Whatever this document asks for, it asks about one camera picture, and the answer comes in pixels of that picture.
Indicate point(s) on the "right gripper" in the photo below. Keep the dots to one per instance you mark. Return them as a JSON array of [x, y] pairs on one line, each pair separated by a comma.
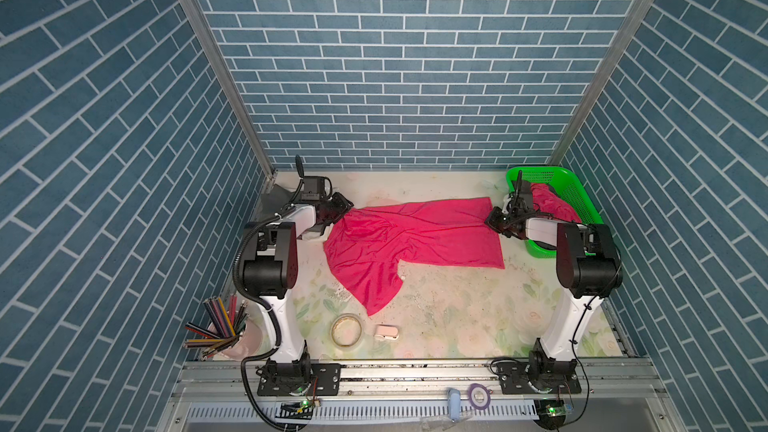
[[491, 220]]

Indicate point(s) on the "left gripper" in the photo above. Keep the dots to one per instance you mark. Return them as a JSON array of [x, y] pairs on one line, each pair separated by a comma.
[[340, 204]]

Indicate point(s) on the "magenta t shirt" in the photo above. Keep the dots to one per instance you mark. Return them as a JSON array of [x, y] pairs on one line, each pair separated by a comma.
[[546, 201], [365, 248]]

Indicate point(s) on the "green plastic basket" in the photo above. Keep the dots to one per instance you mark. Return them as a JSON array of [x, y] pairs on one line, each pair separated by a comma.
[[570, 192]]

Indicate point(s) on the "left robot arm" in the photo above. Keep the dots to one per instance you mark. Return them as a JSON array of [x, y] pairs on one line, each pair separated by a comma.
[[266, 265]]

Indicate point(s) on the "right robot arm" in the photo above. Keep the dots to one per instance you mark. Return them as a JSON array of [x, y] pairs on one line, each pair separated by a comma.
[[587, 265]]

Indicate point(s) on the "folded grey t shirt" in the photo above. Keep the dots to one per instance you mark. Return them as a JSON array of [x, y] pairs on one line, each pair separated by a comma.
[[277, 204]]

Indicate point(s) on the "tape roll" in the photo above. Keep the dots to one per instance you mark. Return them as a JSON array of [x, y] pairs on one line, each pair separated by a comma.
[[346, 331]]

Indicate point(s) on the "pink eraser block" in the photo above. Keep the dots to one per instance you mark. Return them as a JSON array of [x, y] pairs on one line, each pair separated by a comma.
[[385, 332]]

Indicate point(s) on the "cup of coloured pencils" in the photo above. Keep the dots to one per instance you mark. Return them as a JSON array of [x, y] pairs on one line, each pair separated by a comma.
[[226, 332]]

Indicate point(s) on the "blue white small bottle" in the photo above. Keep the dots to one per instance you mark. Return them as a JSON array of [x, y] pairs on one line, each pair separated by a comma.
[[454, 405]]

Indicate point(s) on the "right circuit board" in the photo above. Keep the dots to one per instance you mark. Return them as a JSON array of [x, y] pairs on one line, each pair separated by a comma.
[[551, 414]]

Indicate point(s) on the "circuit board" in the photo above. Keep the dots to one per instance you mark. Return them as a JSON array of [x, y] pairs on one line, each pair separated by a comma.
[[297, 411], [551, 414]]

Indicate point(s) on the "left circuit board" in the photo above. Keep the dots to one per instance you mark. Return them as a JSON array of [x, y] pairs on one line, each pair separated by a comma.
[[297, 411]]

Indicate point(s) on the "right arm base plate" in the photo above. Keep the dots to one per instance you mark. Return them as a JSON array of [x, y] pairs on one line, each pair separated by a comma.
[[516, 378]]

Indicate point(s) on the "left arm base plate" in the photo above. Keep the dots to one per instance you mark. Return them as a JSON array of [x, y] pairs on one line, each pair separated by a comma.
[[298, 379]]

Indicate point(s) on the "aluminium rail frame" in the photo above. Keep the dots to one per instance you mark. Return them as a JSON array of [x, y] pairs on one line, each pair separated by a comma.
[[406, 390]]

